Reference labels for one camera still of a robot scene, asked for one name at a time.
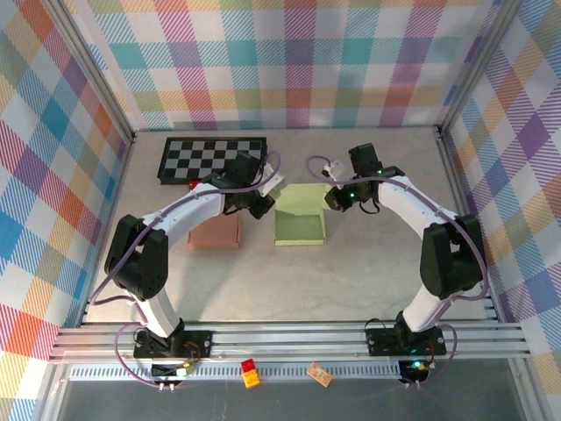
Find black grey chessboard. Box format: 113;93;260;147
156;136;268;185

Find red yellow toy bricks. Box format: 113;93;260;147
240;358;260;389

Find small black circuit board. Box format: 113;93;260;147
151;360;196;381
399;358;433;383

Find small orange printed tag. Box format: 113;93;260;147
306;362;333;388

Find aluminium rail beam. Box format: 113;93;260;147
50;319;534;364

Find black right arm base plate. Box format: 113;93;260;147
365;326;448;357

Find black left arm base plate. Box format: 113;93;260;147
133;329;214;359

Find aluminium corner post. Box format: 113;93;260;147
436;0;526;135
41;0;139;146

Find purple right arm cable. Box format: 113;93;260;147
305;155;490;389

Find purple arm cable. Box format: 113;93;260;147
89;151;284;390
305;155;490;389

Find slotted grey cable duct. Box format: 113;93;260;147
69;363;435;382

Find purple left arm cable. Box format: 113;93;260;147
89;151;284;390

